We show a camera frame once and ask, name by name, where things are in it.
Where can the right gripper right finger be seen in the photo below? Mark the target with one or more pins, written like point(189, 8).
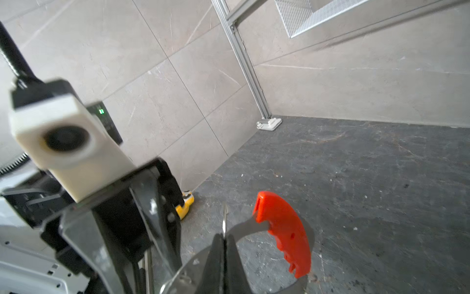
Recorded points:
point(234, 279)

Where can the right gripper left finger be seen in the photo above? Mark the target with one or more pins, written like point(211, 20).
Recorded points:
point(212, 281)

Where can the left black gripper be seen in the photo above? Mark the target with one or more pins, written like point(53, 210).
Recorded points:
point(105, 236)

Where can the metal keyring holder red handle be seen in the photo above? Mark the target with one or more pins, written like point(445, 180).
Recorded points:
point(275, 245)

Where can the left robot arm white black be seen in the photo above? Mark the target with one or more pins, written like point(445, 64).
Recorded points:
point(28, 264)

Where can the yellow red plush toy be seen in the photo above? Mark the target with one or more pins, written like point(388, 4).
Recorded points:
point(182, 210)

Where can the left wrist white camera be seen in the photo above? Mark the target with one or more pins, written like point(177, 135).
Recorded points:
point(61, 136)

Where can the white wall socket box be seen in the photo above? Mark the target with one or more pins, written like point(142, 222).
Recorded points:
point(269, 124)

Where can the white wire mesh basket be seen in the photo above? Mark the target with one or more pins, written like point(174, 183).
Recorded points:
point(301, 16)

